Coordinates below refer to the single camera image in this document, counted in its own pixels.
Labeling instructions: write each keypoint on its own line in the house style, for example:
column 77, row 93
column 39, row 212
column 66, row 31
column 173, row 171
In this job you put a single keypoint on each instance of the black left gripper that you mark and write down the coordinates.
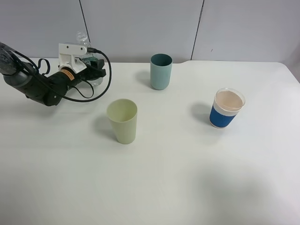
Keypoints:
column 66, row 78

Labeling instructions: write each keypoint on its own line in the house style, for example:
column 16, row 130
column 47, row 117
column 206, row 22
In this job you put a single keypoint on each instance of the clear bottle with green label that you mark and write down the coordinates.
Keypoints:
column 82, row 39

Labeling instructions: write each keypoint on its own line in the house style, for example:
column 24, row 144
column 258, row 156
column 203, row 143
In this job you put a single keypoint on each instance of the pale yellow-green plastic cup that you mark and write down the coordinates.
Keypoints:
column 122, row 114

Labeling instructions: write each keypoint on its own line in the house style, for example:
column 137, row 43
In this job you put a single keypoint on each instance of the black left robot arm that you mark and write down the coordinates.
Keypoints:
column 21, row 73

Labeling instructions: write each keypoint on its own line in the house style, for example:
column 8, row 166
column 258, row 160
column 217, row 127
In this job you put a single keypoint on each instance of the teal plastic cup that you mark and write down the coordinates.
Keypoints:
column 160, row 71

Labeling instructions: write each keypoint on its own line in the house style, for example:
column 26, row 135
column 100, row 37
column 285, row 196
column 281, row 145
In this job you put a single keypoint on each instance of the blue sleeved paper cup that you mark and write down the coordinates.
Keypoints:
column 226, row 105

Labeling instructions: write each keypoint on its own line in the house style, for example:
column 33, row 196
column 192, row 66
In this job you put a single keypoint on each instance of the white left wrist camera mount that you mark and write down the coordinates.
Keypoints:
column 68, row 54

